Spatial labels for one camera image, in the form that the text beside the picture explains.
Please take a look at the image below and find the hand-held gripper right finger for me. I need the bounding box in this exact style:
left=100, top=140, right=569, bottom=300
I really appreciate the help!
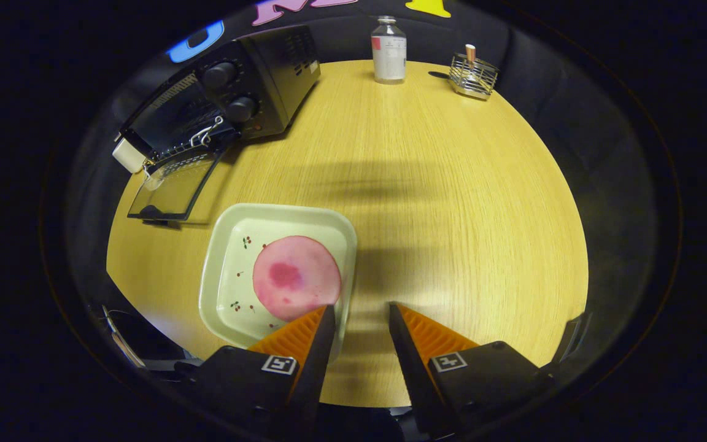
left=388, top=301, right=557, bottom=438

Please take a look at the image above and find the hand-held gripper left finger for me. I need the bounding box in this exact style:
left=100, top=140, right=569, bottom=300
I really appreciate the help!
left=176, top=305, right=336, bottom=430

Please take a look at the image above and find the pink round ham slice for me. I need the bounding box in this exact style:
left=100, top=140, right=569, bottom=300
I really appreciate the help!
left=252, top=236, right=342, bottom=322

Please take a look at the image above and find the cream square plate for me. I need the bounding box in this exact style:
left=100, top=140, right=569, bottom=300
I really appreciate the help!
left=199, top=203, right=358, bottom=363

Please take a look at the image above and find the black toaster oven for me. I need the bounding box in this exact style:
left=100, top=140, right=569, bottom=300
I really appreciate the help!
left=114, top=25, right=322, bottom=223

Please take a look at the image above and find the white bread toaster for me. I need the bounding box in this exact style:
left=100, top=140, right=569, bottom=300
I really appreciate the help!
left=112, top=138, right=147, bottom=174

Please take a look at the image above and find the clear glass bottle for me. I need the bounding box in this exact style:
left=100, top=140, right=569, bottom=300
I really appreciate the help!
left=371, top=16, right=408, bottom=84

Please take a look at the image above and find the white cord loop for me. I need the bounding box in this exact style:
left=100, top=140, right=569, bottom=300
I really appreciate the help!
left=189, top=115, right=225, bottom=148

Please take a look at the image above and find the small wire basket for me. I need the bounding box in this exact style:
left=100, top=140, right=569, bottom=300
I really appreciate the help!
left=449, top=52, right=500, bottom=101

